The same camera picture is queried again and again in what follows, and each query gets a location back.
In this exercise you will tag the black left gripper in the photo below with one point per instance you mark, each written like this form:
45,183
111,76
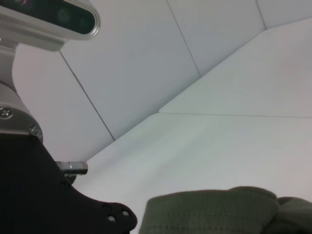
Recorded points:
36,190

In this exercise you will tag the dark green FREE! t-shirt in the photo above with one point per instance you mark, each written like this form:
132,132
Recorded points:
219,212

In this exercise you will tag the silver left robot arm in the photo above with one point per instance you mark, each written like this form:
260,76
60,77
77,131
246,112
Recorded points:
14,109

